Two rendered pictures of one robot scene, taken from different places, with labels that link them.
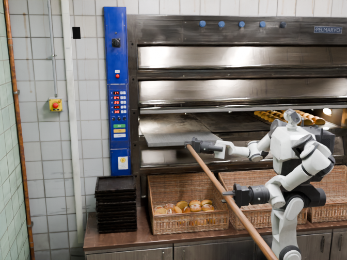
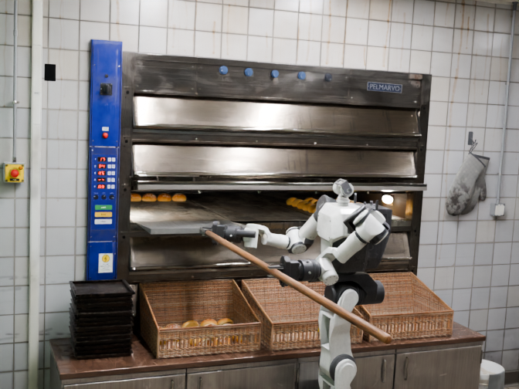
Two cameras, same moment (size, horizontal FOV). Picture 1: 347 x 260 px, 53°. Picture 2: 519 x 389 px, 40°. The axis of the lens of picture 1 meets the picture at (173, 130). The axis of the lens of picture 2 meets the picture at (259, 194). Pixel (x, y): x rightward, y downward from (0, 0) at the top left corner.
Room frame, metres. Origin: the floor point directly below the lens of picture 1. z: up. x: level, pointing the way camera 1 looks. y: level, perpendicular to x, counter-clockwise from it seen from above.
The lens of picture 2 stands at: (-1.22, 0.44, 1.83)
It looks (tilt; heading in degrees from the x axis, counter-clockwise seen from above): 7 degrees down; 347
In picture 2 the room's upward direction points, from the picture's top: 3 degrees clockwise
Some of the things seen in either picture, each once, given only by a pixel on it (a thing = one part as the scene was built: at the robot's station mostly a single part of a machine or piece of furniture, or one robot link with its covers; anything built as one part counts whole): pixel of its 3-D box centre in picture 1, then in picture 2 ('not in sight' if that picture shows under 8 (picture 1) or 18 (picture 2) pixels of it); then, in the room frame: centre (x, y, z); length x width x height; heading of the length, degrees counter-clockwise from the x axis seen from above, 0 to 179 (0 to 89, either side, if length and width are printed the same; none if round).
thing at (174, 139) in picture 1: (180, 136); (192, 224); (2.63, -0.06, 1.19); 0.55 x 0.36 x 0.03; 100
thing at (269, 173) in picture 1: (259, 196); (300, 310); (2.57, -0.68, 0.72); 0.56 x 0.49 x 0.28; 100
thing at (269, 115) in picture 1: (287, 116); (334, 206); (3.37, -1.12, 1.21); 0.61 x 0.48 x 0.06; 9
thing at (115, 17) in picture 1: (119, 124); (78, 217); (3.58, 0.57, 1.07); 1.93 x 0.16 x 2.15; 9
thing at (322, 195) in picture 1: (300, 194); (354, 287); (1.98, -0.77, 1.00); 0.28 x 0.13 x 0.18; 100
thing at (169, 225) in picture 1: (185, 200); (198, 316); (2.50, -0.09, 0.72); 0.56 x 0.49 x 0.28; 99
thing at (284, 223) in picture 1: (287, 228); (338, 333); (1.97, -0.70, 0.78); 0.18 x 0.15 x 0.47; 10
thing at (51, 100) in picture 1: (56, 104); (14, 172); (2.55, 0.86, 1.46); 0.10 x 0.07 x 0.10; 99
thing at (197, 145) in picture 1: (201, 146); (225, 233); (2.34, -0.19, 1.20); 0.12 x 0.10 x 0.13; 65
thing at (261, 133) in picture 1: (246, 133); (279, 224); (2.86, -0.61, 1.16); 1.80 x 0.06 x 0.04; 99
